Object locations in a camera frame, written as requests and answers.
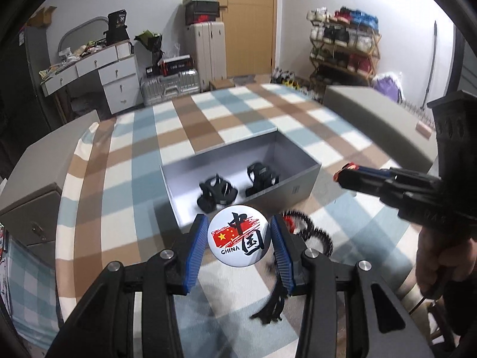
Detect pile of shoes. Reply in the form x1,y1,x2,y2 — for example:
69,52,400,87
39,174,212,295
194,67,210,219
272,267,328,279
271,68,303,90

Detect person's right hand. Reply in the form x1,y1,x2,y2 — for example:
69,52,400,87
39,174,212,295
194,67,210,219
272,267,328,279
415,227,477,296

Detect black shoe box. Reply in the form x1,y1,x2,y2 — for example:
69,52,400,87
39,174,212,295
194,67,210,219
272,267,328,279
183,2,220,26

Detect black hair claw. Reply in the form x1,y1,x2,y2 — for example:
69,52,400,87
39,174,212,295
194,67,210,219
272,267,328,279
245,162,280,196
197,175,239,211

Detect white dressing table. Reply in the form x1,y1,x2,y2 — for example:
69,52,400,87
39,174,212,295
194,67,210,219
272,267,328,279
40,41,140,116

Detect rows of sneakers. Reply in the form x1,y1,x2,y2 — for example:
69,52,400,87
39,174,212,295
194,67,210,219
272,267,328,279
307,6,380,73

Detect purple bag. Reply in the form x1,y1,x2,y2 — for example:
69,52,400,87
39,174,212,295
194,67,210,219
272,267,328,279
373,72,405,103

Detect dark fridge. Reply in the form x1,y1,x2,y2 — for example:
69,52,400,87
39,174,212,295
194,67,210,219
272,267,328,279
0,26,56,131

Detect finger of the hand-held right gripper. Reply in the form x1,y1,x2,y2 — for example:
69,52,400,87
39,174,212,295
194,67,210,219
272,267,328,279
335,177,407,206
343,166,408,182

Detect desk clutter pile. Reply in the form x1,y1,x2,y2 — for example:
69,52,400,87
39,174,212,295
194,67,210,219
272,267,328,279
39,41,109,79

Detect arched mirror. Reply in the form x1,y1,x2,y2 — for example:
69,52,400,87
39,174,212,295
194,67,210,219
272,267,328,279
58,17,110,56

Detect dark wrapped flower bouquet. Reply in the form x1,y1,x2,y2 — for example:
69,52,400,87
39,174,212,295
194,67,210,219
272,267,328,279
134,30,165,68

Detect grey cardboard box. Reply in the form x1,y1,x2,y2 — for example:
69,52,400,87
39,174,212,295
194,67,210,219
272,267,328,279
160,129,322,230

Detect silver suitcase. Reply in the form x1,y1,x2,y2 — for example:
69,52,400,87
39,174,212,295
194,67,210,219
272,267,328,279
140,68,202,107

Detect wooden door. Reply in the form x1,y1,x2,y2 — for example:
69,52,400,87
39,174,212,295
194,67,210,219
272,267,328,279
207,0,278,79

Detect black tassel pendant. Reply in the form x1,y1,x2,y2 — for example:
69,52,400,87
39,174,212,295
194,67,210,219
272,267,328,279
251,265,289,325

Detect dark long pole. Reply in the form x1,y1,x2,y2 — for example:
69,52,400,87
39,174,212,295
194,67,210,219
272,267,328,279
421,20,438,109

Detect blue checked cloth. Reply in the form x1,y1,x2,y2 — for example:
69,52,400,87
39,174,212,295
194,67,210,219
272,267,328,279
0,224,60,340

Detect black and red box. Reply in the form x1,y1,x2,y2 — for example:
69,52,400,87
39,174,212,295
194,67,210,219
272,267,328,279
161,55,194,76

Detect wooden shoe rack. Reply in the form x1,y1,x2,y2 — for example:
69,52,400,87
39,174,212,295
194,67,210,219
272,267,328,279
307,5,382,90

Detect black bag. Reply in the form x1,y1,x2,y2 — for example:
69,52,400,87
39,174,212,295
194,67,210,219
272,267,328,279
106,10,130,45

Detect black spiked bracelet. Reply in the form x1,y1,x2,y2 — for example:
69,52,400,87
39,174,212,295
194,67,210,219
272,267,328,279
303,226,335,258
282,210,311,237

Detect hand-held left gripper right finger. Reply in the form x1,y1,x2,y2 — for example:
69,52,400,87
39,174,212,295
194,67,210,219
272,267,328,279
270,214,435,358

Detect beige suitcase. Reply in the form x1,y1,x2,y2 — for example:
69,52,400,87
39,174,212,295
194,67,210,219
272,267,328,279
184,20,226,92

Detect red rimmed pin badge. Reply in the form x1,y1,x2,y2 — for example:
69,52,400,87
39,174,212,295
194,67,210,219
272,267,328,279
333,163,353,184

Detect white flag print pin badge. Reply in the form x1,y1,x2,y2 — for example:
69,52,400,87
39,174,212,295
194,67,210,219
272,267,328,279
207,206,271,267

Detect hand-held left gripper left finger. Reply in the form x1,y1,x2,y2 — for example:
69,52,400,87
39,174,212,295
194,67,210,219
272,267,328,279
45,214,210,358

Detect open cardboard box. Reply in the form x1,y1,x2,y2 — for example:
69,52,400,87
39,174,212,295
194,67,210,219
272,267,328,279
26,5,56,28

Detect checked blanket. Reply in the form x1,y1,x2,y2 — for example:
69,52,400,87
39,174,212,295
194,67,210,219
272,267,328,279
56,82,440,358

